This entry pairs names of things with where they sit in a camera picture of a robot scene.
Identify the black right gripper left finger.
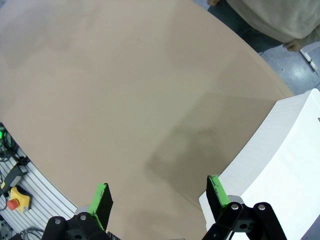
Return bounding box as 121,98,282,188
42,182,115,240

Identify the grey handheld enabling device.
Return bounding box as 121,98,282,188
0,163,30,198

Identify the person's left hand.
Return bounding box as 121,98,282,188
284,39,304,53

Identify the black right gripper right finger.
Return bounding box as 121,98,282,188
203,174,287,240

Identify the ribbed aluminium base plate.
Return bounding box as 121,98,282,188
0,154,78,219

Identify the white plastic bin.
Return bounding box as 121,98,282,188
198,87,320,240

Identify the white table foot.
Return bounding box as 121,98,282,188
299,46,319,73

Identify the person in beige sweater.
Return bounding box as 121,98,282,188
207,0,320,54

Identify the person's left forearm beige sleeve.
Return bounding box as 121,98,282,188
287,23,320,43

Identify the yellow red emergency stop button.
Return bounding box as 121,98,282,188
6,186,32,213

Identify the grey cable bundle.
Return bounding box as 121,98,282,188
0,122,22,165

